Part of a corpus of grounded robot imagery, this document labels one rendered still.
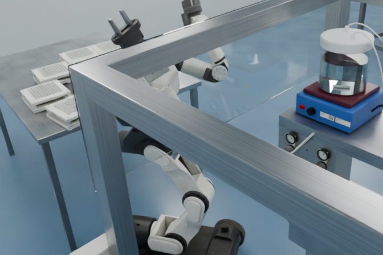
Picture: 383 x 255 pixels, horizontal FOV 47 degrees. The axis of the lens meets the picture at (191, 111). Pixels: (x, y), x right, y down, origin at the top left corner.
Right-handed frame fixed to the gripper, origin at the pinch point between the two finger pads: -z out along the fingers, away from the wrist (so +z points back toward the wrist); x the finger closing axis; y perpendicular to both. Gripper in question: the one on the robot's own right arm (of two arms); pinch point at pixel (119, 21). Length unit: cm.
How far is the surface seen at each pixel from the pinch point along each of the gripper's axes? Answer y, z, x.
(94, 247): 38, 29, -60
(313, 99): 58, 37, 16
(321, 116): 61, 42, 13
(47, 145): -91, 63, -37
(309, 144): 59, 48, 6
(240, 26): 53, 2, 6
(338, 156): 69, 50, 7
